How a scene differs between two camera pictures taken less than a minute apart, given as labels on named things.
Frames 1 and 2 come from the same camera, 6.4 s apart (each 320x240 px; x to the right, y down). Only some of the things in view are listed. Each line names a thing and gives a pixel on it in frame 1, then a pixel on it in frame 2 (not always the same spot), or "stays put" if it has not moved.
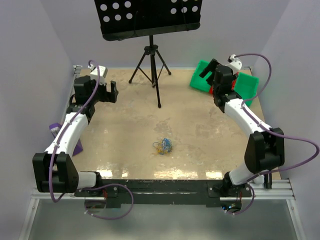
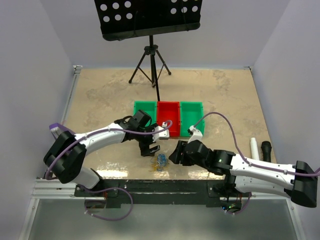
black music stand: [121, 19] stays put
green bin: [199, 82] → [149, 107]
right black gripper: [207, 69] → [177, 158]
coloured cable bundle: [163, 146] → [160, 162]
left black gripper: [110, 97] → [145, 150]
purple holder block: [55, 127] stays put
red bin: [233, 84] → [169, 110]
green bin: [246, 86] → [191, 112]
